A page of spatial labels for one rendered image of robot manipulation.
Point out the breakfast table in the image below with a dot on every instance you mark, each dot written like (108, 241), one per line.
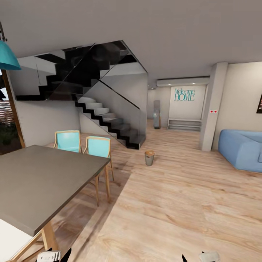
(37, 182)

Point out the stairs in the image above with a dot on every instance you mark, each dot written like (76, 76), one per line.
(74, 75)

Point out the trash can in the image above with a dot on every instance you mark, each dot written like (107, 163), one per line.
(149, 157)

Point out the standing mirror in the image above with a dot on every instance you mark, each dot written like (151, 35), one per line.
(157, 114)

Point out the fixed window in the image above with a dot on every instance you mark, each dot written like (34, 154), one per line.
(11, 138)

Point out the sofa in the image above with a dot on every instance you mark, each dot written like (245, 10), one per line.
(242, 149)

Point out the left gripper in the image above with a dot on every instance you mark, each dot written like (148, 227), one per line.
(65, 258)

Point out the room light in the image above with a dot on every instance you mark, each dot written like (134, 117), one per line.
(8, 60)

